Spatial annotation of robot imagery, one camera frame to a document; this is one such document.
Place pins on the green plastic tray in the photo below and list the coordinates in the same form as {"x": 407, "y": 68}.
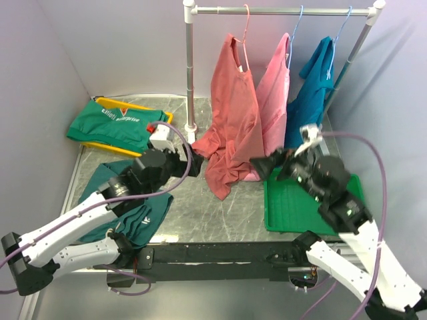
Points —
{"x": 290, "y": 209}

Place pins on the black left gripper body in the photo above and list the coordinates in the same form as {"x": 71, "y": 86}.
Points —
{"x": 174, "y": 167}

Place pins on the silver clothes rack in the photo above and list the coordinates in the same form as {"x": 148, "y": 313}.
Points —
{"x": 190, "y": 10}

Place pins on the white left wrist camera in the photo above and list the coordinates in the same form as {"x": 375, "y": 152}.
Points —
{"x": 161, "y": 137}

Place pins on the green printed t shirt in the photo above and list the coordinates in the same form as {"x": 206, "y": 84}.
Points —
{"x": 113, "y": 125}

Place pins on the pink t shirt on hanger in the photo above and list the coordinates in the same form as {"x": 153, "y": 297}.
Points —
{"x": 272, "y": 95}

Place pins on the yellow plastic tray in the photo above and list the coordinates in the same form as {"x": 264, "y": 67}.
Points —
{"x": 106, "y": 146}

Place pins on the light blue hanger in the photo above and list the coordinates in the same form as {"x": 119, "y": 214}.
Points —
{"x": 334, "y": 44}
{"x": 293, "y": 36}

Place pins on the blue t shirt on hanger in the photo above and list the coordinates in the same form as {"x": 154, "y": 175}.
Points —
{"x": 308, "y": 107}

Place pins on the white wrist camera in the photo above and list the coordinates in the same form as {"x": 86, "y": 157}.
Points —
{"x": 161, "y": 137}
{"x": 311, "y": 137}

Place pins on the light blue hanger right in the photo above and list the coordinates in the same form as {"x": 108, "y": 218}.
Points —
{"x": 334, "y": 44}

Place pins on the salmon red t shirt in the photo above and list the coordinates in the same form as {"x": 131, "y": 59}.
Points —
{"x": 235, "y": 133}

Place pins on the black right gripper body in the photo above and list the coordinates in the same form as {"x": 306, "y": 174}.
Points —
{"x": 297, "y": 170}

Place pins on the dark teal t shirt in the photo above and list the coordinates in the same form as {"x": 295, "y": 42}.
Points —
{"x": 138, "y": 225}

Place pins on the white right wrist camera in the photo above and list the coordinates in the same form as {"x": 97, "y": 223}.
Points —
{"x": 311, "y": 137}

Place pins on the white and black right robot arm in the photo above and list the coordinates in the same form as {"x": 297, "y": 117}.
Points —
{"x": 384, "y": 288}

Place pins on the light blue hanger left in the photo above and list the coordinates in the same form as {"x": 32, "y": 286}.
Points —
{"x": 293, "y": 36}

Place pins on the pink wire hanger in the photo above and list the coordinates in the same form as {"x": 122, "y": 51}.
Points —
{"x": 243, "y": 41}

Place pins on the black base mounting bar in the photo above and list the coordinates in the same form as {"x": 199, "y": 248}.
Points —
{"x": 272, "y": 260}

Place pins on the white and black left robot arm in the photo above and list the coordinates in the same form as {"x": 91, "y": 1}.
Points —
{"x": 35, "y": 259}

